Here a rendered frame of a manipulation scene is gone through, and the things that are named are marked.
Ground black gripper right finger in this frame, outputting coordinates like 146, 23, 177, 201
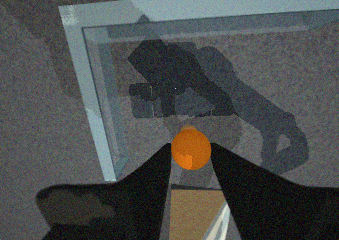
210, 143, 339, 240

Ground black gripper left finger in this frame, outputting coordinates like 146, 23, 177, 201
35, 143, 172, 240

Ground clear l-shaped low wall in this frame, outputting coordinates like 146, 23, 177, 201
58, 0, 339, 181

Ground clear low corner walls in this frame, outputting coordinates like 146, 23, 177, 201
84, 10, 339, 177

